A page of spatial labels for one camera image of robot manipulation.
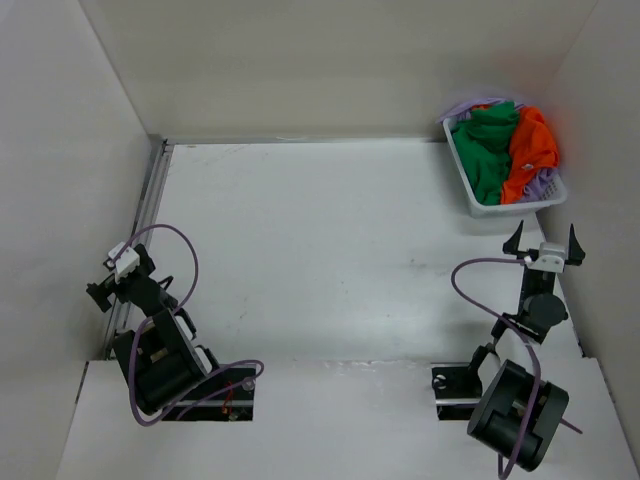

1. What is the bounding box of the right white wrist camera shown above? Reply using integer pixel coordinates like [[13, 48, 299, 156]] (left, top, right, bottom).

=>
[[525, 242, 567, 274]]

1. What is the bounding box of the green t shirt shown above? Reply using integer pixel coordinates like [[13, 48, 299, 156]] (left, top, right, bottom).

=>
[[451, 101, 519, 206]]

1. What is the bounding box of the white plastic laundry basket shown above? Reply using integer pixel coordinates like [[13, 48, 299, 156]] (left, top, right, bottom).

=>
[[442, 117, 568, 218]]

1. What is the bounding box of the orange t shirt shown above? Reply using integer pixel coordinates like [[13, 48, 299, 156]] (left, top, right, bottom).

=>
[[472, 104, 560, 205]]

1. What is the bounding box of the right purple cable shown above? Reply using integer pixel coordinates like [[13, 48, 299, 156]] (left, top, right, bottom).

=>
[[451, 256, 584, 479]]

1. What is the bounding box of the purple cable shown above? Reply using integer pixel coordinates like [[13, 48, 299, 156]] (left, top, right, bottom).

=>
[[451, 256, 584, 479], [112, 224, 265, 427]]

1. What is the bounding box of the lavender t shirt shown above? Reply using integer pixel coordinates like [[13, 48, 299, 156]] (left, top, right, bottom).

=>
[[439, 96, 559, 201]]

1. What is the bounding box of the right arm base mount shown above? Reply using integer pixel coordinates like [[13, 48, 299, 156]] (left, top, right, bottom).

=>
[[431, 363, 483, 421]]

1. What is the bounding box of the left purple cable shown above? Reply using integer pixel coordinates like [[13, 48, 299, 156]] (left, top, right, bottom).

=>
[[112, 224, 265, 427]]

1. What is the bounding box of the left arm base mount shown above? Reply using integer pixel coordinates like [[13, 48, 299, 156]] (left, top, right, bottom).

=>
[[163, 364, 258, 422]]

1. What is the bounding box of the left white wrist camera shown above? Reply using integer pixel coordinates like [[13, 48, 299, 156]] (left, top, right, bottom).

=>
[[105, 242, 140, 283]]

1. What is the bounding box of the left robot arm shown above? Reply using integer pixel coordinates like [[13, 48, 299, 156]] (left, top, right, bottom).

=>
[[86, 243, 225, 415]]

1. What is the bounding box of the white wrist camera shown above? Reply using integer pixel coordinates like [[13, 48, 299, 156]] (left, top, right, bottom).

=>
[[525, 242, 567, 274], [105, 242, 140, 283]]

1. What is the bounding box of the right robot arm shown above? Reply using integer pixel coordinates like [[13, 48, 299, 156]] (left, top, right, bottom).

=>
[[431, 228, 586, 479]]

